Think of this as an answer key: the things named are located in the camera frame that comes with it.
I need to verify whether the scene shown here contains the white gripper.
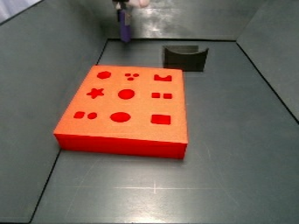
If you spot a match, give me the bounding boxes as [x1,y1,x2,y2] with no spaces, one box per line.
[112,0,149,22]

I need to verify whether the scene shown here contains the red shape sorter board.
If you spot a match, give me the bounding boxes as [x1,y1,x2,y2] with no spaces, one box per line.
[53,65,188,159]

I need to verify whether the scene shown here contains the black curved block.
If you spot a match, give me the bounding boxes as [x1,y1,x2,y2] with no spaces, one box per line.
[163,45,209,72]

